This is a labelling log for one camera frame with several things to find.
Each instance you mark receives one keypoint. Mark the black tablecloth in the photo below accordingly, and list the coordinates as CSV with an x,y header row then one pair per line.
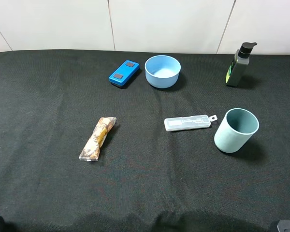
x,y
146,178

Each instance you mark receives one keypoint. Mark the grey base corner right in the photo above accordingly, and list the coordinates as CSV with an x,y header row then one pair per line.
x,y
283,226

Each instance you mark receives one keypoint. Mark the blue eraser block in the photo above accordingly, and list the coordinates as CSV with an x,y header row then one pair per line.
x,y
122,75

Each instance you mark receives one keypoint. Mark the light blue bowl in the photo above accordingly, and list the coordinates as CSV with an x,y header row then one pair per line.
x,y
162,71

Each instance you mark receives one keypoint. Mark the brown snack packet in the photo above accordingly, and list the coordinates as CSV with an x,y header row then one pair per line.
x,y
91,150

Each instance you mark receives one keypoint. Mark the teal green cup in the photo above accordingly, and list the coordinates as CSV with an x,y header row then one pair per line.
x,y
236,128

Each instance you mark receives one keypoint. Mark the white plastic case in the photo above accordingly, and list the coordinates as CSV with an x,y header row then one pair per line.
x,y
188,123

